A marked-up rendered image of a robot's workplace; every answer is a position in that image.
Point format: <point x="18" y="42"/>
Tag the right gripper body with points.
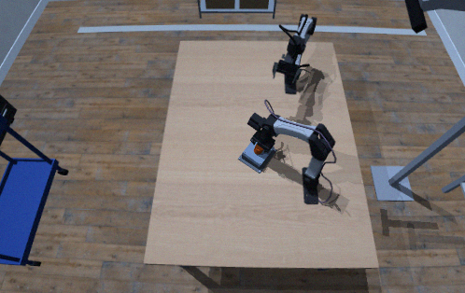
<point x="282" y="68"/>

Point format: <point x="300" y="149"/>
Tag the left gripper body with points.
<point x="266" y="144"/>

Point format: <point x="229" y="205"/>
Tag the light blue flat plate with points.
<point x="256" y="158"/>

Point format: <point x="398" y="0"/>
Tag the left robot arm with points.
<point x="319" y="147"/>

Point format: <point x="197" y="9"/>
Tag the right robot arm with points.
<point x="307" y="30"/>

